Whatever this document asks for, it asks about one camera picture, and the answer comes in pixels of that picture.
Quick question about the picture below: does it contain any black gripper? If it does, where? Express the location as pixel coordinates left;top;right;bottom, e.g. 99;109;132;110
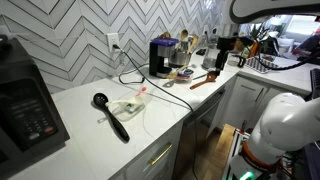
215;36;254;75

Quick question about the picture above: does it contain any blue plastic lid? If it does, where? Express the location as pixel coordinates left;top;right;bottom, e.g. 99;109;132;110
151;38;179;46

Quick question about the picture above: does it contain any orange and white spoon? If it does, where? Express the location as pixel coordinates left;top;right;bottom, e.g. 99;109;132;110
135;87;147;97

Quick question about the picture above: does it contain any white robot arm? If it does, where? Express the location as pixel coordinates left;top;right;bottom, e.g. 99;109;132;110
222;0;320;180

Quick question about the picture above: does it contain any wooden spoon in holder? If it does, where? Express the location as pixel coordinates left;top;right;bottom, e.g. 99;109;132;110
180;29;188;52

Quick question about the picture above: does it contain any black slotted spoon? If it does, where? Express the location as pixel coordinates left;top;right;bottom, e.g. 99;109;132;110
93;93;130;142

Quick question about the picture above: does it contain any glass jar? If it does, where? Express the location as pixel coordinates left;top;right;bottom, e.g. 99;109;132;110
202;43;218;69

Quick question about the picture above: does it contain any brown wooden spatula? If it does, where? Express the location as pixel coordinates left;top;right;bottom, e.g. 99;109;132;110
190;71;217;90

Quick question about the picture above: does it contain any striped dish mat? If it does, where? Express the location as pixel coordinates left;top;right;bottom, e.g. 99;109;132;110
245;56;277;74

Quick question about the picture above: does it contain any steel utensil holder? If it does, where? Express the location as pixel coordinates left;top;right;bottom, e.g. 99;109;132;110
169;41;191;68

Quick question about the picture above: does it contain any small food container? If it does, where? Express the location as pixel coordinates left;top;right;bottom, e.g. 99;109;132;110
176;69;194;82

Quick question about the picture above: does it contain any black coffee maker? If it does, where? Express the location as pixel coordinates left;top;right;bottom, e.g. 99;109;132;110
149;42;175;78

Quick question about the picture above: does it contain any black microwave oven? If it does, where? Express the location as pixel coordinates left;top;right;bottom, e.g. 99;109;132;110
0;35;70;180

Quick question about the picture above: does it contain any black power cable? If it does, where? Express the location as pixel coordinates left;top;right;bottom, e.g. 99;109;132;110
113;44;200;180

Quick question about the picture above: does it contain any white wall outlet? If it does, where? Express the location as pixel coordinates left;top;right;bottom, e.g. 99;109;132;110
107;33;119;52

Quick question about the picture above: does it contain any gold drawer handle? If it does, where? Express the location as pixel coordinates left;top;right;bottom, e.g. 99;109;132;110
148;142;173;166

